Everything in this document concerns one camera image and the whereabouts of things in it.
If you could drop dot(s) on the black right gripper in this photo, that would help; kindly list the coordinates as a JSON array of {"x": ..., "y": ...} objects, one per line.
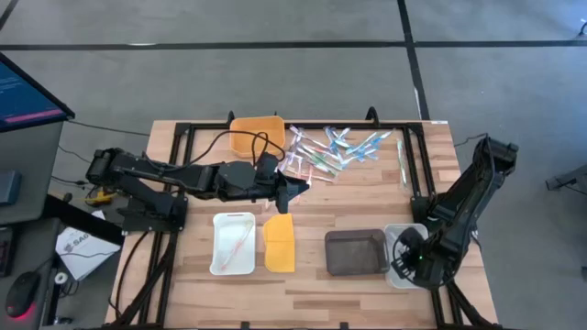
[{"x": 428, "y": 268}]

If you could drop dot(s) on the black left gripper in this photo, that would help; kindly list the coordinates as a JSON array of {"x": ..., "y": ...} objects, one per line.
[{"x": 268, "y": 188}]

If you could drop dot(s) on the orange toothbrush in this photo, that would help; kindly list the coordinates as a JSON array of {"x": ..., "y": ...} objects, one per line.
[
  {"x": 298, "y": 166},
  {"x": 321, "y": 178},
  {"x": 236, "y": 247},
  {"x": 310, "y": 174}
]

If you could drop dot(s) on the green toothbrush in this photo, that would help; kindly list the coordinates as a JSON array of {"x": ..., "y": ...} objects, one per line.
[
  {"x": 331, "y": 169},
  {"x": 323, "y": 162},
  {"x": 314, "y": 153}
]

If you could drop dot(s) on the orange plastic bin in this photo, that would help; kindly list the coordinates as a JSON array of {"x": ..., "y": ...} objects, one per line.
[{"x": 240, "y": 146}]

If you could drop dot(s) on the blue toothbrush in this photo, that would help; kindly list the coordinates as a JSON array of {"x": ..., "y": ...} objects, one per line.
[
  {"x": 364, "y": 153},
  {"x": 331, "y": 139},
  {"x": 344, "y": 136}
]

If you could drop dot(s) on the grey translucent plastic bin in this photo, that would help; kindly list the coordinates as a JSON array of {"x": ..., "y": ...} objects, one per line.
[{"x": 355, "y": 252}]

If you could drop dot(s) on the white plastic bin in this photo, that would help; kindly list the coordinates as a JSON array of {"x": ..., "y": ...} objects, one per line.
[{"x": 220, "y": 229}]

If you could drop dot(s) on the pile of clear plastic packets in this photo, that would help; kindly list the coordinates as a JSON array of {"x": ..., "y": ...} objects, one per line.
[{"x": 367, "y": 143}]

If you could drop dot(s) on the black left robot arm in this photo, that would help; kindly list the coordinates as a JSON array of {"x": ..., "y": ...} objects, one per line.
[{"x": 137, "y": 172}]

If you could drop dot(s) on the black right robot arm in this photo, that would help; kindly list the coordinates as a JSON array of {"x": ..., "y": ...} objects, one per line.
[{"x": 468, "y": 197}]

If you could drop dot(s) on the frosted clear plastic bin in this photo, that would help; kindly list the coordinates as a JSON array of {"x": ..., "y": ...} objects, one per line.
[{"x": 395, "y": 282}]

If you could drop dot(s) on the yellow folded cloth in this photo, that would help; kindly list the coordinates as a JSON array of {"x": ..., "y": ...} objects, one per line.
[{"x": 280, "y": 247}]

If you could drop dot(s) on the pale toothbrush in clear wrap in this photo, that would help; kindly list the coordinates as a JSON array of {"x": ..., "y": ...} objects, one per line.
[{"x": 402, "y": 165}]

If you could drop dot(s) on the black floor stand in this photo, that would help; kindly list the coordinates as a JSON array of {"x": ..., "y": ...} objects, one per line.
[{"x": 568, "y": 179}]

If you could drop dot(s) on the yellow tool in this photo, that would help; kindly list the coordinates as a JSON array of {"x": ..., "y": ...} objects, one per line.
[{"x": 102, "y": 198}]

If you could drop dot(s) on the white printed paper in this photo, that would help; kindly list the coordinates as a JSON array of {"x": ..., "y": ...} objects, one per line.
[{"x": 87, "y": 254}]

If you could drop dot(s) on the white tape roll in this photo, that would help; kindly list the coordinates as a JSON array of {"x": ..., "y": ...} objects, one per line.
[{"x": 56, "y": 278}]

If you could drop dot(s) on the grey desk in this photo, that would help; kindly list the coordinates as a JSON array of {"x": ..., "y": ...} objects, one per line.
[{"x": 32, "y": 151}]

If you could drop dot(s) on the computer monitor blue screen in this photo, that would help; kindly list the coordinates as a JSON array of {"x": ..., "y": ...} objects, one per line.
[{"x": 27, "y": 101}]

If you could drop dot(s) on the blue-grey box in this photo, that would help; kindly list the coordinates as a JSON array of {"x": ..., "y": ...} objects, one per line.
[{"x": 9, "y": 188}]

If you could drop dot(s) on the black computer mouse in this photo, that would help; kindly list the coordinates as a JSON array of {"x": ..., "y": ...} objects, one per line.
[{"x": 22, "y": 293}]

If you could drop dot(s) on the black keyboard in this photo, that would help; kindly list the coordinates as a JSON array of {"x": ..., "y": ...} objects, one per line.
[{"x": 5, "y": 252}]

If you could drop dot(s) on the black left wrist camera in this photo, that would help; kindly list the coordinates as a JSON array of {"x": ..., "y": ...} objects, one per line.
[{"x": 267, "y": 164}]

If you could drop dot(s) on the black aluminium table frame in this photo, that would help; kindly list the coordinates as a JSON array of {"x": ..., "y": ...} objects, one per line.
[{"x": 394, "y": 124}]

